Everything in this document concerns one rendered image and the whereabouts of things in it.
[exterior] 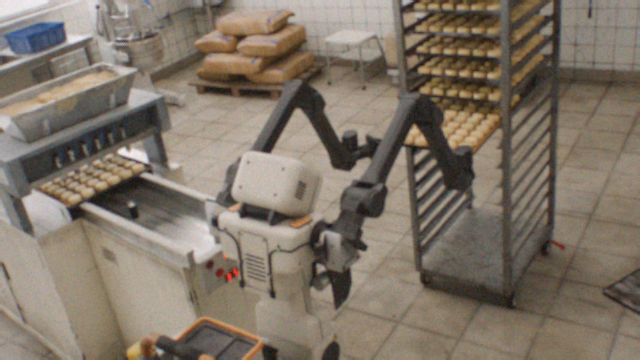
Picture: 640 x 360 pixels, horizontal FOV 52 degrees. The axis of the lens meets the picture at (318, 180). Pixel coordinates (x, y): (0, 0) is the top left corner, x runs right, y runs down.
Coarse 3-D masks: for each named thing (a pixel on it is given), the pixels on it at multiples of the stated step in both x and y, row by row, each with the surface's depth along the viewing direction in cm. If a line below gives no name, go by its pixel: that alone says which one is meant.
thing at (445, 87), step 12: (540, 60) 300; (516, 72) 285; (528, 72) 288; (432, 84) 286; (444, 84) 284; (456, 84) 282; (468, 84) 283; (480, 84) 279; (492, 84) 276; (516, 84) 278; (456, 96) 275; (468, 96) 271; (480, 96) 267; (492, 96) 265
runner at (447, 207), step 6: (474, 180) 358; (456, 192) 344; (462, 192) 348; (456, 198) 343; (444, 204) 334; (450, 204) 339; (444, 210) 334; (450, 210) 334; (438, 216) 330; (432, 222) 325; (438, 222) 325; (426, 228) 320; (432, 228) 321; (420, 234) 316; (426, 234) 317
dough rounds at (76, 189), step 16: (96, 160) 298; (112, 160) 295; (128, 160) 293; (96, 176) 283; (112, 176) 280; (128, 176) 281; (48, 192) 279; (64, 192) 272; (80, 192) 272; (96, 192) 273
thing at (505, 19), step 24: (504, 0) 239; (504, 24) 243; (504, 48) 247; (504, 72) 251; (504, 96) 256; (504, 120) 260; (504, 144) 265; (504, 168) 270; (504, 192) 275; (504, 216) 281; (504, 240) 286; (504, 264) 292; (504, 288) 298
